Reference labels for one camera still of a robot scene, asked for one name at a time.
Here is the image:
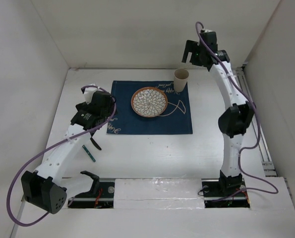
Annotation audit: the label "brown paper cup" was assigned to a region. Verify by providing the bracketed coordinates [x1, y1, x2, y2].
[174, 68, 189, 92]

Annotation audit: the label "floral patterned plate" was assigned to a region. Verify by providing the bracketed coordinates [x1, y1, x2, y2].
[131, 87, 168, 118]

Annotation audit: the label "dark blue cloth napkin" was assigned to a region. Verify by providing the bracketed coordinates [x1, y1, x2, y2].
[107, 81, 193, 135]

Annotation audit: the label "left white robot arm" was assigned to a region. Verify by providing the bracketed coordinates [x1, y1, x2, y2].
[21, 91, 115, 214]

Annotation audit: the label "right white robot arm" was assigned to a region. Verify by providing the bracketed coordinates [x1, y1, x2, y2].
[182, 30, 254, 197]

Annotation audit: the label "black table knife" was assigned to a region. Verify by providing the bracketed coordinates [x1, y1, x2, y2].
[90, 137, 102, 151]

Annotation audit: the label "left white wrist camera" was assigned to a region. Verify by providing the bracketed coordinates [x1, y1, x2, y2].
[81, 84, 100, 104]

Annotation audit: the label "teal patterned handle cutlery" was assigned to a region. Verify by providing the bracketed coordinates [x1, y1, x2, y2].
[82, 145, 96, 163]

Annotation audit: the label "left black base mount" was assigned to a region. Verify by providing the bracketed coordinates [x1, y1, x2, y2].
[68, 179, 116, 209]

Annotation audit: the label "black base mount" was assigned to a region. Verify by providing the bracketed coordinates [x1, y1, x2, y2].
[68, 179, 116, 209]
[198, 179, 250, 208]

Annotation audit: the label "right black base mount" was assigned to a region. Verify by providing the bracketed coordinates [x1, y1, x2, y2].
[198, 179, 250, 208]

